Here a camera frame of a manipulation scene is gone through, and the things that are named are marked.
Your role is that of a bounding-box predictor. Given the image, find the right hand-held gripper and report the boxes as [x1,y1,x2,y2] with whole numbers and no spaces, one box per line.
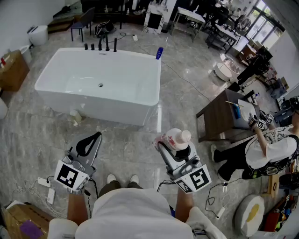
[157,141,212,194]

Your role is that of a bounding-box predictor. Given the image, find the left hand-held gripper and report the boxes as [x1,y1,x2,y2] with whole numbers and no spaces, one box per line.
[54,132,103,195]

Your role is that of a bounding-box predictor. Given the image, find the white plastic bottle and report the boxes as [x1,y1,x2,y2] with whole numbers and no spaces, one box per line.
[153,127,192,153]

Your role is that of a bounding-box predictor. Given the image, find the white bathtub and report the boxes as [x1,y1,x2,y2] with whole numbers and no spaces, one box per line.
[34,47,162,127]

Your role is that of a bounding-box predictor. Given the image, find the person's left forearm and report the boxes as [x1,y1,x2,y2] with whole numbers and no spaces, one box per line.
[67,192,89,220]

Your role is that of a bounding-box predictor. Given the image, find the person's right forearm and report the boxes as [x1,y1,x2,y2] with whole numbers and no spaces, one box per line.
[174,187,194,223]

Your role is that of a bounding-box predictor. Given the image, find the crumpled white packaging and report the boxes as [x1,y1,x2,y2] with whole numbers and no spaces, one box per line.
[69,109,83,127]

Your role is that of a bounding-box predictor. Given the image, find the person's olive trousers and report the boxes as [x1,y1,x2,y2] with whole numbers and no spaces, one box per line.
[98,180,143,199]

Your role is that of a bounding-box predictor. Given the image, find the dark wooden vanity table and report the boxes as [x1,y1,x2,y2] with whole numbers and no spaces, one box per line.
[196,88,260,143]

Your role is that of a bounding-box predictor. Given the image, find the blue brush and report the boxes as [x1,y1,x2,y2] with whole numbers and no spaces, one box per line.
[233,103,242,120]

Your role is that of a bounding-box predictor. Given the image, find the person's white shirt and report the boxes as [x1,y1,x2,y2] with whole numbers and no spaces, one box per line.
[47,187,228,239]

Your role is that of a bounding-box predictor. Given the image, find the white sink basin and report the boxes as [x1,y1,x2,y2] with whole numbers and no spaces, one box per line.
[237,98,260,122]

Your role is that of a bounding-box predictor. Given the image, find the round white yellow cushion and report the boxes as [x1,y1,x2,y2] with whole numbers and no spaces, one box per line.
[234,194,265,238]

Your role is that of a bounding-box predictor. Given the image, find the small wooden stool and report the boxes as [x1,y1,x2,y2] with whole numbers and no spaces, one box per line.
[267,173,280,198]

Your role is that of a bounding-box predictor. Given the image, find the round white table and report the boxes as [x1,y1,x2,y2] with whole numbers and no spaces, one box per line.
[214,53,241,82]

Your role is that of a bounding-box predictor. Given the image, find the purple cloth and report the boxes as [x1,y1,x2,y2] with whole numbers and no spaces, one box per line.
[19,219,44,239]

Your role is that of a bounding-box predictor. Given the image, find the cardboard box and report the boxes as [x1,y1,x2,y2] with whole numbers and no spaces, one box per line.
[0,49,31,92]
[1,202,56,239]

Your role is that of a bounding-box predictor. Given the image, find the white waste bin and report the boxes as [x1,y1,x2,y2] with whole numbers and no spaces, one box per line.
[19,44,32,64]

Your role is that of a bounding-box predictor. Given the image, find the pile of colourful items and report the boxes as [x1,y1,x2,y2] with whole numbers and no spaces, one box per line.
[263,193,299,232]

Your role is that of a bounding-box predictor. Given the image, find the black bag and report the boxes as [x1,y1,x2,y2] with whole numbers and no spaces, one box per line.
[94,20,115,38]

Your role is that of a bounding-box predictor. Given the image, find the white toilet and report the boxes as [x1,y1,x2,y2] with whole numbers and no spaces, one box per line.
[27,25,49,46]

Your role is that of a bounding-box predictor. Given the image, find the dark blue chair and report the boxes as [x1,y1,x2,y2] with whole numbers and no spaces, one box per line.
[70,7,96,43]

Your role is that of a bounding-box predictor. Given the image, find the marble pattern cabinet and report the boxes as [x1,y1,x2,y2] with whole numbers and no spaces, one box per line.
[142,1,168,36]

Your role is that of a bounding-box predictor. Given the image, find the dark shelf unit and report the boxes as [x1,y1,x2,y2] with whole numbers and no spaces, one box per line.
[80,0,150,26]

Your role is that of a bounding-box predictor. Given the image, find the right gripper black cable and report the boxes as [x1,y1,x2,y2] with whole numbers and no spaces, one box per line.
[156,179,175,193]

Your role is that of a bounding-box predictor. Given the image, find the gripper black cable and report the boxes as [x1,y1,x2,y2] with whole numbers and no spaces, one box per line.
[83,178,99,219]
[156,179,175,193]

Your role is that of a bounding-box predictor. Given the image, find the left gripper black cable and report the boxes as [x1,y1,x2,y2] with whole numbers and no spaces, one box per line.
[83,178,99,219]

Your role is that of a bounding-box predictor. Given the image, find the black floor cable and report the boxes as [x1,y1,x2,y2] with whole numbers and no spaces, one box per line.
[205,178,242,219]

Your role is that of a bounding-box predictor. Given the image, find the white cable bundle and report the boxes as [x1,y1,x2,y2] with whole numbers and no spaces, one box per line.
[11,179,68,219]

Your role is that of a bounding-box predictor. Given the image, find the long floor cable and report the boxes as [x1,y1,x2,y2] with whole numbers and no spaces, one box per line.
[116,32,212,102]

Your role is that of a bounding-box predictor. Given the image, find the dark frame desk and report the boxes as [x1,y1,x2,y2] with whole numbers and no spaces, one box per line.
[205,22,238,55]

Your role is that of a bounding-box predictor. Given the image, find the metal frame white table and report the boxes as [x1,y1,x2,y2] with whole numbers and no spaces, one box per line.
[171,7,206,43]

